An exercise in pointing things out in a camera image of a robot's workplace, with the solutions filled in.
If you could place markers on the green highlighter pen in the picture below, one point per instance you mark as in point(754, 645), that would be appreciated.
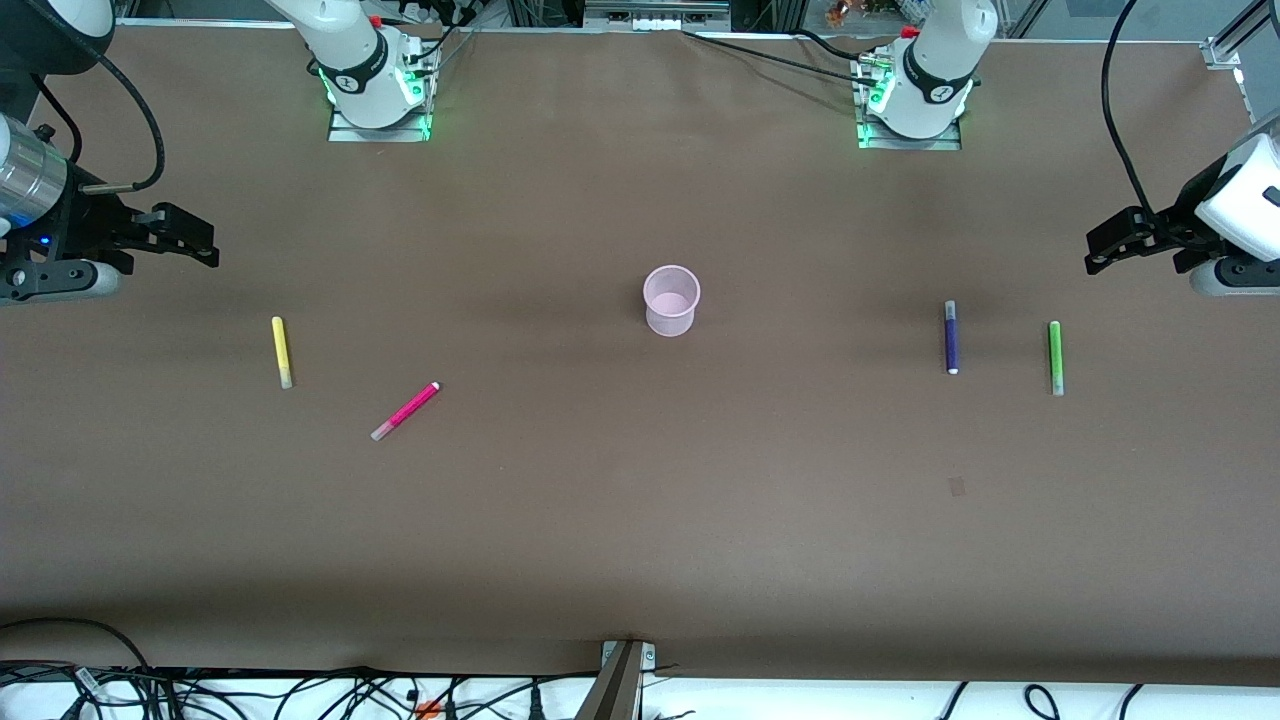
point(1055, 350)

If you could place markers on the pink pen holder cup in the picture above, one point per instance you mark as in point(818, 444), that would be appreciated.
point(670, 322)

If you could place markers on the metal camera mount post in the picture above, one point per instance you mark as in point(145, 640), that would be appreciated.
point(612, 690)

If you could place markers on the aluminium frame rail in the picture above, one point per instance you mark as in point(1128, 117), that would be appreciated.
point(655, 14)

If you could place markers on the aluminium corner bracket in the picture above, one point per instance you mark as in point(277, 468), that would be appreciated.
point(1228, 45)

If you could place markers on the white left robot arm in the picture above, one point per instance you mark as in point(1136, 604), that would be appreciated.
point(940, 60)

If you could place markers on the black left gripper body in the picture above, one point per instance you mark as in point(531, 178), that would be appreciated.
point(1172, 225)

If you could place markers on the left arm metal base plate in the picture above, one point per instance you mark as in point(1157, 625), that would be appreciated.
point(910, 143)

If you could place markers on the purple highlighter pen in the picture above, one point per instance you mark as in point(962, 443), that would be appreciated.
point(951, 340)

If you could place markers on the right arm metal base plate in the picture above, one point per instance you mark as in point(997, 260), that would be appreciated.
point(380, 133)

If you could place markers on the yellow highlighter pen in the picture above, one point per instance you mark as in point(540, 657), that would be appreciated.
point(281, 345)

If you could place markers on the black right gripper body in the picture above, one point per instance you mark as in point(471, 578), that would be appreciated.
point(82, 226)

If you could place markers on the pink highlighter pen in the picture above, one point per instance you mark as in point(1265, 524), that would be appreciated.
point(408, 410)

